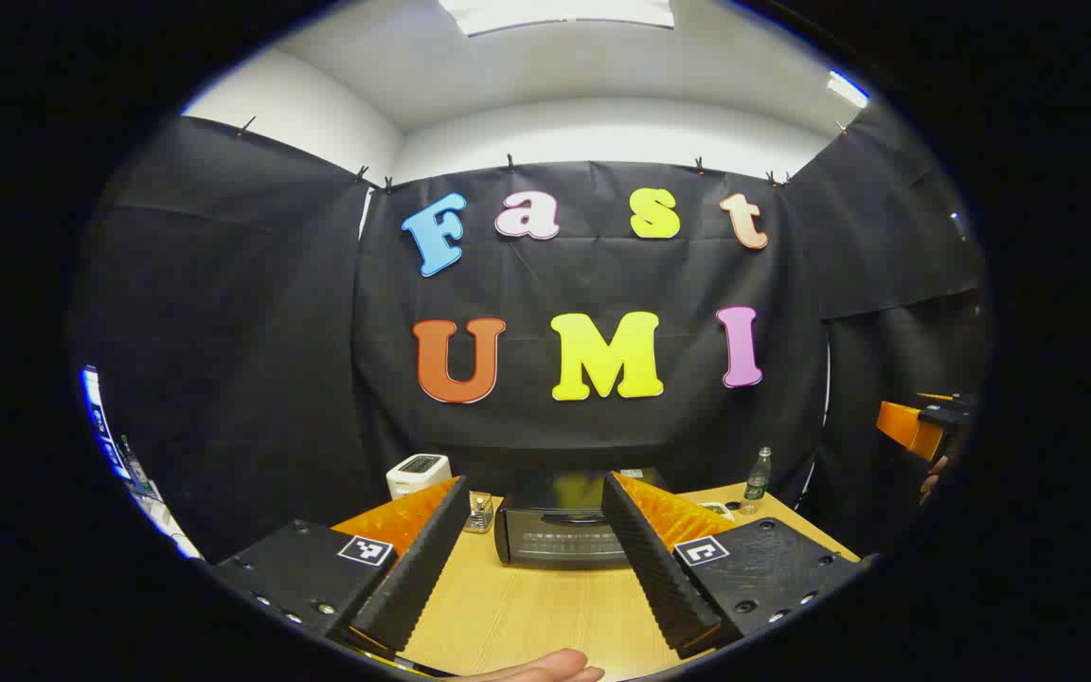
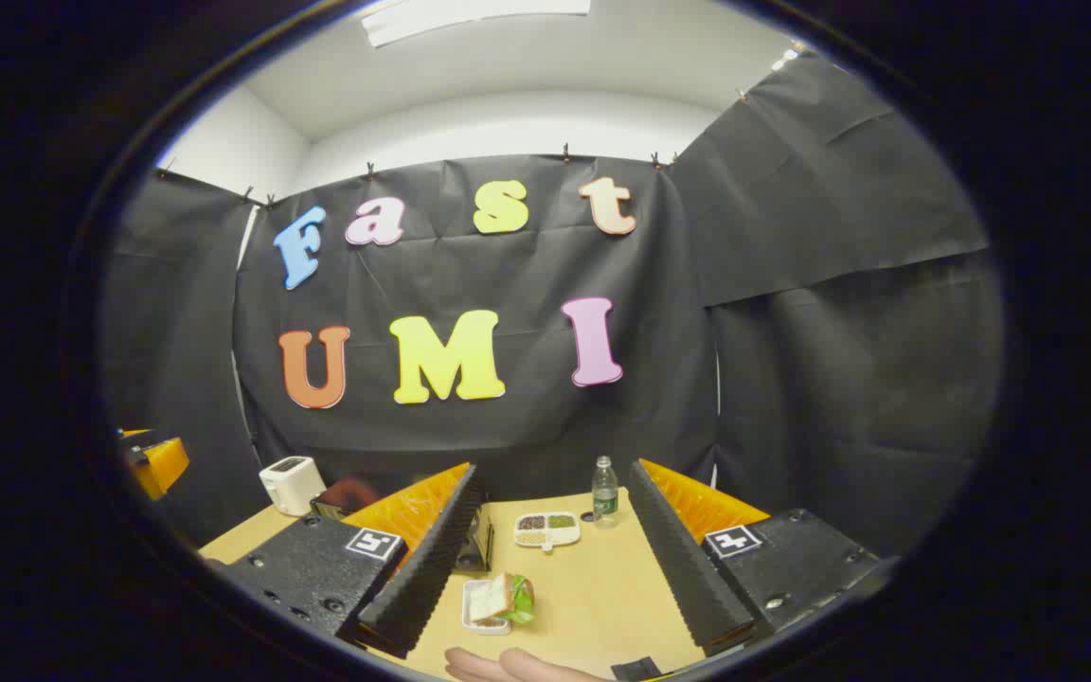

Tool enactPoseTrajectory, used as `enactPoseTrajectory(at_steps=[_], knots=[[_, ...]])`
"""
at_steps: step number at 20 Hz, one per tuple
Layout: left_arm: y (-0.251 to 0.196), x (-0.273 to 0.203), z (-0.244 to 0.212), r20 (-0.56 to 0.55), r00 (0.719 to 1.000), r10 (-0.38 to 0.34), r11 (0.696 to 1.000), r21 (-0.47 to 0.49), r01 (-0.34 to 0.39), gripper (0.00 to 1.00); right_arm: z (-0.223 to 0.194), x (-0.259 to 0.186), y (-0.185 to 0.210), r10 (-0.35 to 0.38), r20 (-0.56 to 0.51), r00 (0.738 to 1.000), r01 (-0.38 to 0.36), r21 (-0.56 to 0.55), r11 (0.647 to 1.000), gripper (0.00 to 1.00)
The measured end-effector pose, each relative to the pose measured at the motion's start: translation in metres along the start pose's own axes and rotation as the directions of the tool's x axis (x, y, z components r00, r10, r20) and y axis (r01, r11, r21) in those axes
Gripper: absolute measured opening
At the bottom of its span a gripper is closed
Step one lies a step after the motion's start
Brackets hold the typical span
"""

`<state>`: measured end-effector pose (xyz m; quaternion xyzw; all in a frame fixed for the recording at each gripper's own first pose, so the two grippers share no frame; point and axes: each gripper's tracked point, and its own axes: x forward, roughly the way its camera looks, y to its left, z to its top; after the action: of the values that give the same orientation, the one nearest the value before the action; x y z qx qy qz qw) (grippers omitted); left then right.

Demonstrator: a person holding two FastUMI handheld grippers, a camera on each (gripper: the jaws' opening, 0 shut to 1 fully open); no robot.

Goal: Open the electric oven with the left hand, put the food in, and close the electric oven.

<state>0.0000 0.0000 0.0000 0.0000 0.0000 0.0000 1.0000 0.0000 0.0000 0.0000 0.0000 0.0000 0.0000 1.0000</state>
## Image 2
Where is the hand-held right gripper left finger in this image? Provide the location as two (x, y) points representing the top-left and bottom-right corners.
(207, 462), (490, 659)

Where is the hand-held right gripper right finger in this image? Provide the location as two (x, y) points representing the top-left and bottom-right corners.
(626, 458), (887, 656)

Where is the white bread slice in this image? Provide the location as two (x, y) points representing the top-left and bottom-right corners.
(468, 572), (514, 624)

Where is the green lettuce leaf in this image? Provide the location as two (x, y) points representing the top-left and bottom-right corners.
(508, 574), (537, 626)

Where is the white rectangular tray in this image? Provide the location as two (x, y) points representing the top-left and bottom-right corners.
(462, 578), (535, 636)

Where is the clear plastic water bottle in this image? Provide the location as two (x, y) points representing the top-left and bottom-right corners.
(591, 456), (619, 529)

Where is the white divided dish with beans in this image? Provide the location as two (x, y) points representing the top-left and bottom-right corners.
(513, 511), (582, 552)

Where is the white toaster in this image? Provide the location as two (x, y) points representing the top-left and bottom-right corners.
(259, 456), (327, 517)

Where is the black backdrop cloth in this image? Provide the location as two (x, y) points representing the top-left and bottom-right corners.
(100, 52), (1006, 560)

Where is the white ceiling light panel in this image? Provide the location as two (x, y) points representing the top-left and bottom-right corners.
(361, 0), (592, 48)

